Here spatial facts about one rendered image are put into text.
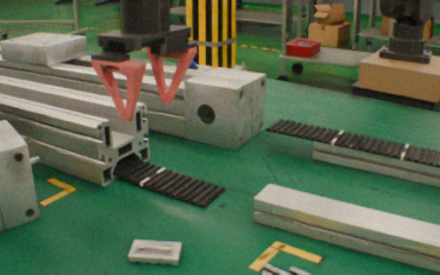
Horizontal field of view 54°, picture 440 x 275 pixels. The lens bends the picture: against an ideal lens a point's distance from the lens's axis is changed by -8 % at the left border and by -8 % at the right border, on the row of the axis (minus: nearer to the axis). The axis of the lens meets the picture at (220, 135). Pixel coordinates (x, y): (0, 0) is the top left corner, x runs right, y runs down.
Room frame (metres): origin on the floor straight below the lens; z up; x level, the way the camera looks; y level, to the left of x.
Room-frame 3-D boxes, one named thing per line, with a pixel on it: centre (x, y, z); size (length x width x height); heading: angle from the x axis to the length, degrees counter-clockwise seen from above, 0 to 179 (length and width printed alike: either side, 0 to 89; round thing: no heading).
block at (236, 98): (0.71, -0.02, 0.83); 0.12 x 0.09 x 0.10; 149
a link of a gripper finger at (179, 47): (0.56, 0.07, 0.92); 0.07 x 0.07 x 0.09; 59
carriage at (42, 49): (0.93, 0.37, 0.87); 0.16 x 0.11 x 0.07; 59
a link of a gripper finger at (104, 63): (0.51, 0.10, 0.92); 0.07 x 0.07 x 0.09; 59
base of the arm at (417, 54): (1.03, -0.44, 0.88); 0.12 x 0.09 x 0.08; 62
